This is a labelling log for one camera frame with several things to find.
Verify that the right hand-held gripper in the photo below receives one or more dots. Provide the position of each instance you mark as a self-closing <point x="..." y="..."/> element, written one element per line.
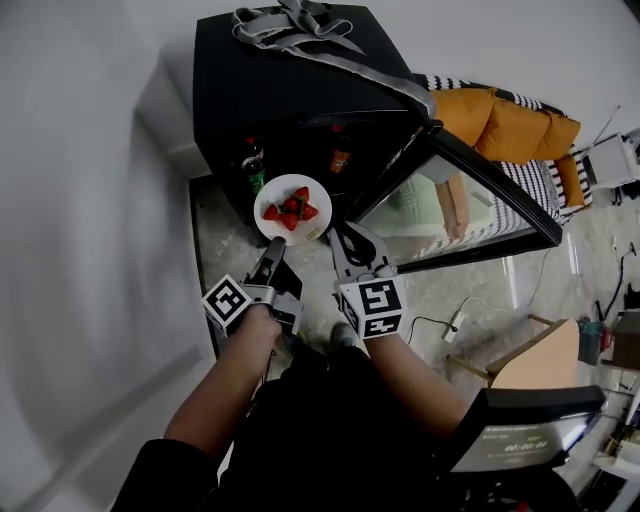
<point x="377" y="302"/>

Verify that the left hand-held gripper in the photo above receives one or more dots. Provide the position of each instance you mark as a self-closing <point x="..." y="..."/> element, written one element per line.
<point x="227" y="302"/>

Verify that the red strawberry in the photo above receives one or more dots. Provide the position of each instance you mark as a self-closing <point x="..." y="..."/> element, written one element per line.
<point x="270" y="213"/>
<point x="309" y="212"/>
<point x="289" y="221"/>
<point x="291" y="204"/>
<point x="302" y="193"/>

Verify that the white plate of strawberries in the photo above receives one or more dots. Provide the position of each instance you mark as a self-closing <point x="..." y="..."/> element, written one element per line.
<point x="317" y="200"/>

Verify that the black mini fridge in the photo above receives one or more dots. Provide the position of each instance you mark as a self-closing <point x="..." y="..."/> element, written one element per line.
<point x="280" y="85"/>

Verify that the person's left forearm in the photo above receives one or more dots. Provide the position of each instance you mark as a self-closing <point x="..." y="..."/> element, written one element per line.
<point x="230" y="380"/>

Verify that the person's right forearm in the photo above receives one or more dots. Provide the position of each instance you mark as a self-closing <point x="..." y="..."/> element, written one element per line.
<point x="415" y="380"/>

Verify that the green drink can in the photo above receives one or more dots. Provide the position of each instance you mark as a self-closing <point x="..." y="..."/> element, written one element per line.
<point x="255" y="176"/>

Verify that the person's grey shoe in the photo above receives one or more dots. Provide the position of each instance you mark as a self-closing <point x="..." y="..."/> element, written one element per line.
<point x="343" y="336"/>

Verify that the orange drink bottle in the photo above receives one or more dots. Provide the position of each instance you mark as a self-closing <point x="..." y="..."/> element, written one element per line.
<point x="341" y="157"/>

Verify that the dark bottle with red cap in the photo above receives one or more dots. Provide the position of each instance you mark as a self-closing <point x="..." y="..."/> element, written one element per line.
<point x="252" y="149"/>

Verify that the white power strip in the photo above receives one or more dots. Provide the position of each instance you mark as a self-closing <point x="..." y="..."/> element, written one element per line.
<point x="454" y="327"/>

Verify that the large orange cushion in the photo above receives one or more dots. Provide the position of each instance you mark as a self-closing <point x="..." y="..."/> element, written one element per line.
<point x="530" y="135"/>
<point x="462" y="117"/>

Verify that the black white striped sofa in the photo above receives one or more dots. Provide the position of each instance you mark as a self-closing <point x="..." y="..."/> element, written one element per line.
<point x="537" y="182"/>

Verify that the person's black clothing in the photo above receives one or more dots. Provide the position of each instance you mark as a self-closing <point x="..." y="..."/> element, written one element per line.
<point x="325" y="440"/>

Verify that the grey cloth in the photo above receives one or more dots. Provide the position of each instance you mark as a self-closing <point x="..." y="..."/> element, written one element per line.
<point x="320" y="47"/>

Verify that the light wooden chair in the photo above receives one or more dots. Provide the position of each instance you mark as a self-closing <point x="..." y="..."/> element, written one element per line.
<point x="542" y="360"/>

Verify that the small orange cushion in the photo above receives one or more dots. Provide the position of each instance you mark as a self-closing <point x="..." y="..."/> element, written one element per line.
<point x="570" y="180"/>

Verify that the black screen device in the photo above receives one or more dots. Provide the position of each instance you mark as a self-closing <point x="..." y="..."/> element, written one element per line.
<point x="520" y="430"/>

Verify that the teal container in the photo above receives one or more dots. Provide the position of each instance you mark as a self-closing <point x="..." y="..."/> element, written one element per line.
<point x="591" y="342"/>

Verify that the white cabinet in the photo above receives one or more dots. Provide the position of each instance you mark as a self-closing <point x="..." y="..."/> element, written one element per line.
<point x="612" y="160"/>

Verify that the dark brown box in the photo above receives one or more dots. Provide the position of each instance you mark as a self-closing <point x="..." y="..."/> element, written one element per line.
<point x="627" y="340"/>

